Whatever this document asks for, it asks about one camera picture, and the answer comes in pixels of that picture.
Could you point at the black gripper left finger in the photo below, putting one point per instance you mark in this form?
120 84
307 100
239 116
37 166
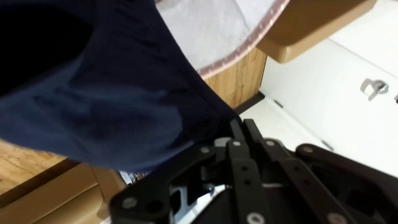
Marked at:
165 182

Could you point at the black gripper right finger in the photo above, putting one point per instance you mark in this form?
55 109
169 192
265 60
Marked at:
314 187

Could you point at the navy blue cloth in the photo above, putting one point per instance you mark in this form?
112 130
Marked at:
103 104

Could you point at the white room door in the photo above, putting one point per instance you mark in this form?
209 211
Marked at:
339 107

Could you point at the light wooden table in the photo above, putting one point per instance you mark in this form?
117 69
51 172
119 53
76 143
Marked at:
314 25

